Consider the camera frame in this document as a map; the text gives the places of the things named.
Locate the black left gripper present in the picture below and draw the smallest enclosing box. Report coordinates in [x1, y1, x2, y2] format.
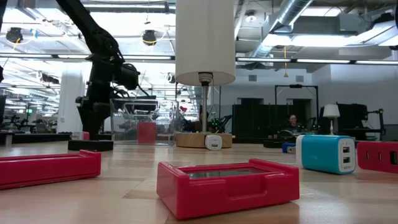
[76, 62, 125, 140]

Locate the red digital clock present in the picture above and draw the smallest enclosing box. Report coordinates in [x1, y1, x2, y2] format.
[156, 157, 301, 221]
[0, 149, 103, 190]

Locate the white USB wall charger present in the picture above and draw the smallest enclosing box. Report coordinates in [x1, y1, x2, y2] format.
[205, 134, 223, 151]

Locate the small blue rectangular block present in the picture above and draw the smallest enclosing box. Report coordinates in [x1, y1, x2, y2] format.
[282, 142, 297, 154]

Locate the blue white USB charger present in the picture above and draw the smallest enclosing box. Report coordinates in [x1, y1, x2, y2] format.
[295, 134, 356, 175]

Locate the white room pillar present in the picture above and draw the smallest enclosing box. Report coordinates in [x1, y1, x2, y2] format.
[57, 67, 86, 134]

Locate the clear plastic bin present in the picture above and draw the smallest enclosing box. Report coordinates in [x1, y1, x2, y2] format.
[109, 98, 180, 146]

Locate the person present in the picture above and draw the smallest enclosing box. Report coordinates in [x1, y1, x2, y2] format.
[182, 111, 203, 133]
[285, 114, 300, 132]

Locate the white table lamp wooden base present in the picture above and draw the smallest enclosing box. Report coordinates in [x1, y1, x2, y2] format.
[175, 0, 236, 149]

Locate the small white background lamp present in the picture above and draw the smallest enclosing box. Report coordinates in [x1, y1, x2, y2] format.
[322, 103, 341, 136]

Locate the black background rig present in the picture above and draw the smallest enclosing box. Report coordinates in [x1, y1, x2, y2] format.
[337, 103, 386, 141]

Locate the black aluminium table frame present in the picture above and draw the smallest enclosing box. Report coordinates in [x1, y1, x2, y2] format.
[0, 132, 398, 149]

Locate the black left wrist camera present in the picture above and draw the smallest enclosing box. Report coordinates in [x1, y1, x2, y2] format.
[118, 63, 141, 91]

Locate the black ceiling camera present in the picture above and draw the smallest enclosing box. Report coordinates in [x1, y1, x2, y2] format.
[142, 29, 157, 47]
[5, 27, 24, 44]

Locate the black partition wall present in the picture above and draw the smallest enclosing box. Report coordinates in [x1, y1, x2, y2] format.
[231, 103, 312, 141]

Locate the black gantry frame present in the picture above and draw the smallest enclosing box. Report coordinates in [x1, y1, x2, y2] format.
[274, 83, 320, 131]

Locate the silver ceiling duct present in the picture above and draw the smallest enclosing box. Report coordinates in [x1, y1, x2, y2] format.
[248, 0, 313, 58]

